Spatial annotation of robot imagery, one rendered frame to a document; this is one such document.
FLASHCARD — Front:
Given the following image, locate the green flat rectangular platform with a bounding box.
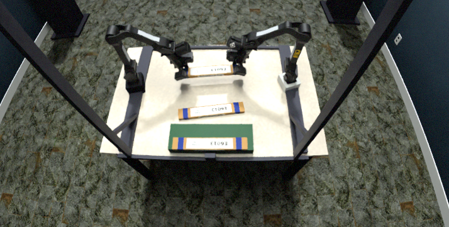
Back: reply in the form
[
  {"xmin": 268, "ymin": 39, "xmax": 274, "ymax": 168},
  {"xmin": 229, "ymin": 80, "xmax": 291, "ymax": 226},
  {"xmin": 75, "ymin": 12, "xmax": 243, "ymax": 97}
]
[{"xmin": 168, "ymin": 124, "xmax": 254, "ymax": 154}]

